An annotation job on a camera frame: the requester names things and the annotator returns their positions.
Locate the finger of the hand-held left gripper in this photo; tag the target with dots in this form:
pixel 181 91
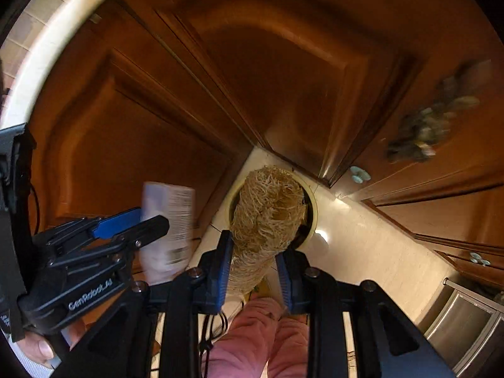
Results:
pixel 118 220
pixel 141 230

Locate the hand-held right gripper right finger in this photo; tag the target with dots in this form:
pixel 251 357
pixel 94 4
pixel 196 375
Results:
pixel 285 281

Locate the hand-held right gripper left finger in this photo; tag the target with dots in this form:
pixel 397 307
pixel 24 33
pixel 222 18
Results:
pixel 223 273

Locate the clear plastic bottle white label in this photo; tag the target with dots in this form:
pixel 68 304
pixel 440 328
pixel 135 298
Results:
pixel 167 228

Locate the tan loofah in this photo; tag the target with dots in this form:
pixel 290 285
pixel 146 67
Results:
pixel 264 224

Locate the round trash bin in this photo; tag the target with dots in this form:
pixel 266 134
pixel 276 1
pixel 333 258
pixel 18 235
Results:
pixel 309 220

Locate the person's left hand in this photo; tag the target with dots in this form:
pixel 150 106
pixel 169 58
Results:
pixel 41 348

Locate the person's pink trousers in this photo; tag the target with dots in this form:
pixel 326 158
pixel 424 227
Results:
pixel 256 342

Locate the brown wooden cabinet door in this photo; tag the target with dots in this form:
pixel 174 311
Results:
pixel 283 67
pixel 118 145
pixel 453 240
pixel 453 67

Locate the round glass cabinet knob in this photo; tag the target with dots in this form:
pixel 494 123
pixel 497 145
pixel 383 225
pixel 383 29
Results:
pixel 358 175
pixel 478 260

